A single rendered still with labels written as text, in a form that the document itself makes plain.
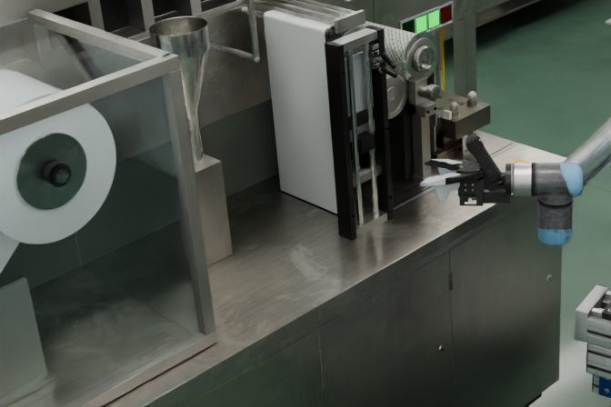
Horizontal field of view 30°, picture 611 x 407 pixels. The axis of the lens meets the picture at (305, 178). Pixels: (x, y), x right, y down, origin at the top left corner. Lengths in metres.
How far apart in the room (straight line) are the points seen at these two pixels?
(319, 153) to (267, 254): 0.33
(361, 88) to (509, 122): 3.03
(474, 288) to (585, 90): 3.16
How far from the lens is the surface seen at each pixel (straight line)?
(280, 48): 3.07
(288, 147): 3.19
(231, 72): 3.18
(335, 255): 2.94
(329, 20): 2.94
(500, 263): 3.32
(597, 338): 2.96
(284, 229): 3.08
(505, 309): 3.42
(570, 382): 4.00
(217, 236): 2.94
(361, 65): 2.90
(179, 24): 2.82
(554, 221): 2.59
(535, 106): 6.08
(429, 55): 3.21
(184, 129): 2.39
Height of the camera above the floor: 2.37
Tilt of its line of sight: 26 degrees down
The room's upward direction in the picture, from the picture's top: 5 degrees counter-clockwise
